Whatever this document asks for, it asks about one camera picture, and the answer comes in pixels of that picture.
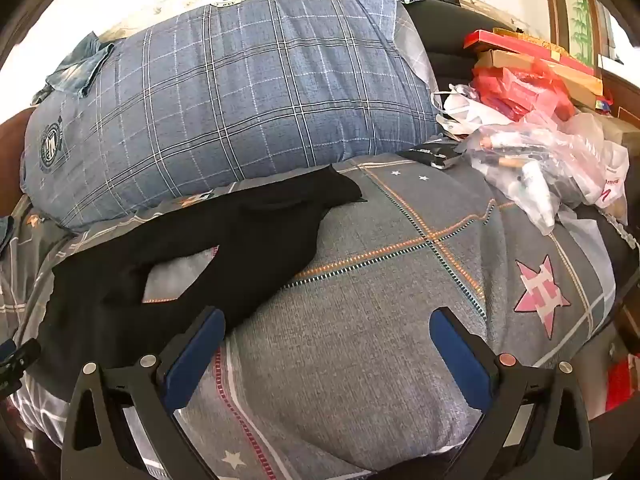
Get clear plastic bag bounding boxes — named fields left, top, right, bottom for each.
left=457, top=110, right=631, bottom=236

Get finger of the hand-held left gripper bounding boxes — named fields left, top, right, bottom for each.
left=0, top=338, right=42, bottom=401

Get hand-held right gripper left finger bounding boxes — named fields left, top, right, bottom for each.
left=60, top=306, right=227, bottom=480

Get dark padded headboard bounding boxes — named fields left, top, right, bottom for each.
left=407, top=0, right=518, bottom=98

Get grey star print duvet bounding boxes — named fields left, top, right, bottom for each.
left=0, top=152, right=640, bottom=480

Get black packet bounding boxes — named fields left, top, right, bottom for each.
left=395, top=142, right=466, bottom=168

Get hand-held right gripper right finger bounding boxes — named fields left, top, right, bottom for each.
left=429, top=306, right=593, bottom=480

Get brown wooden window frame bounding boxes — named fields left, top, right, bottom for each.
left=540, top=0, right=640, bottom=73

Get black pants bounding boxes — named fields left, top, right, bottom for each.
left=37, top=164, right=368, bottom=396

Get white plastic bag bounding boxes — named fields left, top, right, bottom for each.
left=432, top=82, right=506, bottom=137

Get red packet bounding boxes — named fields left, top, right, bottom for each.
left=605, top=352, right=640, bottom=413

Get blue denim cloth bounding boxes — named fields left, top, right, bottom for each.
left=32, top=31, right=116, bottom=106

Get brown wooden furniture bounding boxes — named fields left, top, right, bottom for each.
left=0, top=107, right=37, bottom=211

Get red flat box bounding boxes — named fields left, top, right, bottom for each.
left=462, top=27, right=608, bottom=81

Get red plastic bag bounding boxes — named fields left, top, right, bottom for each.
left=470, top=57, right=576, bottom=123

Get brown cardboard box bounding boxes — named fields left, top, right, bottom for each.
left=472, top=50, right=606, bottom=97

